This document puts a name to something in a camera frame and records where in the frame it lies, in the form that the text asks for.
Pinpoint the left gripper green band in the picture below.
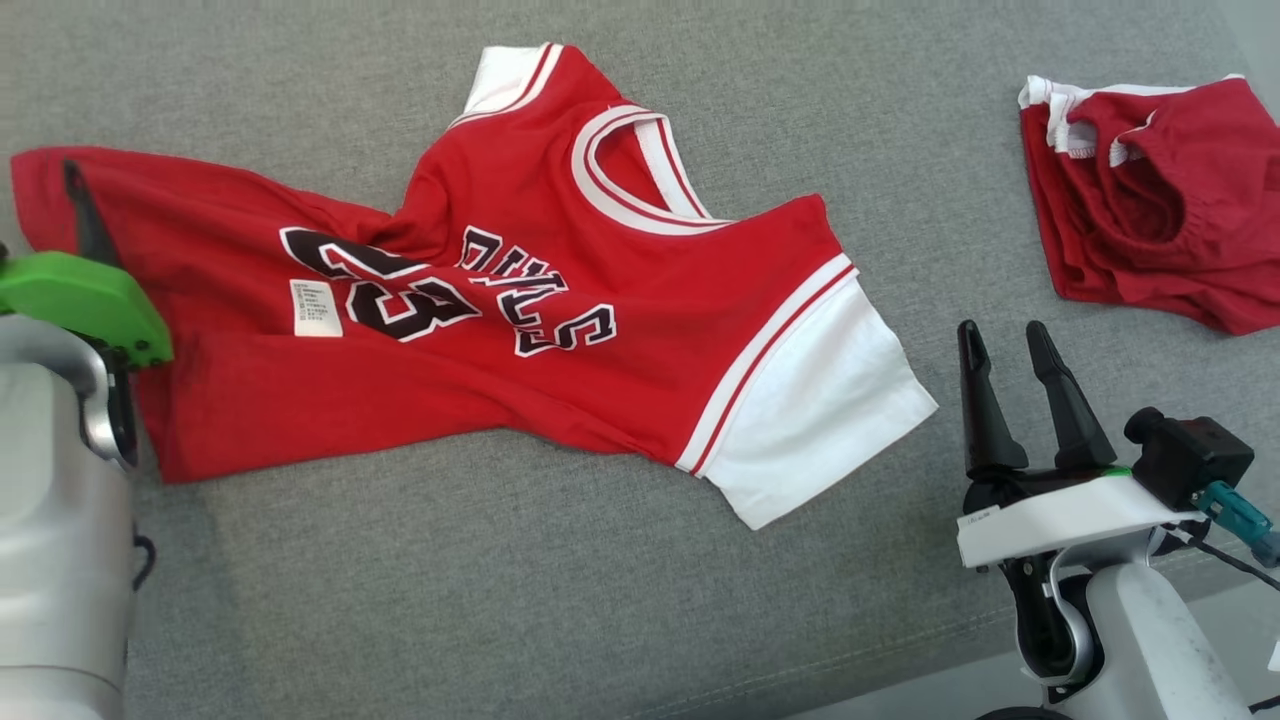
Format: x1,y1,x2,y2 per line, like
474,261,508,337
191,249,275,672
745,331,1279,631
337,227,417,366
0,160,174,471

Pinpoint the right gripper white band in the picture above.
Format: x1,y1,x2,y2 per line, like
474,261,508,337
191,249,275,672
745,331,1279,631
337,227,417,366
955,320,1206,681

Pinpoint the red white basketball jersey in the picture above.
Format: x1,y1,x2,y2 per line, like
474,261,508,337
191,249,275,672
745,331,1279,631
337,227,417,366
10,42,939,531

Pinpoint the red shorts white waistband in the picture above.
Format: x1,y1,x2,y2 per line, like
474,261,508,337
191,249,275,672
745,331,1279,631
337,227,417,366
1018,73,1280,336

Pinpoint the grey fabric sofa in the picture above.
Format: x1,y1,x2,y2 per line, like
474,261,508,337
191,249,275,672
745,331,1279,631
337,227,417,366
0,0,1280,720

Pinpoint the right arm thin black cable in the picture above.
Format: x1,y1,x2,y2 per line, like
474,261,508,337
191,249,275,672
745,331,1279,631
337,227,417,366
1160,527,1280,593

